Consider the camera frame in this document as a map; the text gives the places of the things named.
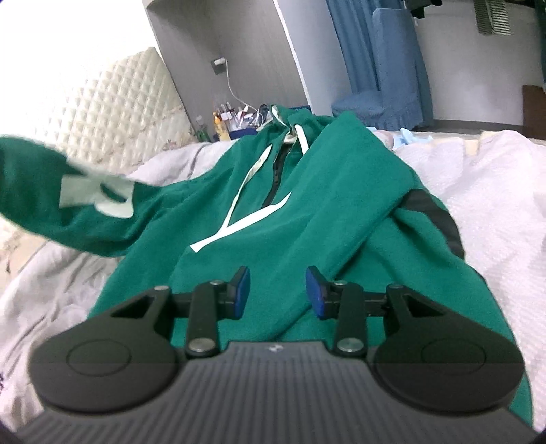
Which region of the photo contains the green hoodie sweatshirt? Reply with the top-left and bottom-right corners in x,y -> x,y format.
0,103 -> 534,428

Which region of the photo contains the orange bottle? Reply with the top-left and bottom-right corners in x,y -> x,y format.
213,112 -> 230,141

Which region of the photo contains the blue tray on nightstand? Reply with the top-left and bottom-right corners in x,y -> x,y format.
229,106 -> 311,141

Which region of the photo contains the blue covered chair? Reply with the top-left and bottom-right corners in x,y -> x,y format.
331,8 -> 434,130

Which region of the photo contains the cream quilted headboard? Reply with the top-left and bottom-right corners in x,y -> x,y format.
0,46 -> 198,274

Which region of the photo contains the grey wardrobe cabinet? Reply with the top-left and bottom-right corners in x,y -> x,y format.
143,1 -> 351,124

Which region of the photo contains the blue curtain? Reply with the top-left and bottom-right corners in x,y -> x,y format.
327,0 -> 403,94

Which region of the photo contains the dark brown box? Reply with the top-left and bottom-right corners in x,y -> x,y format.
522,85 -> 546,141

